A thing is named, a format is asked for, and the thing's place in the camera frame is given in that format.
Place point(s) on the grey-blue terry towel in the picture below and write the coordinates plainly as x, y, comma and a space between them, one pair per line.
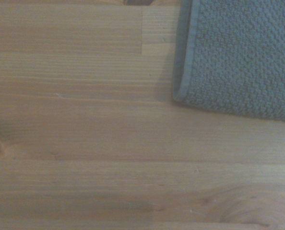
238, 60

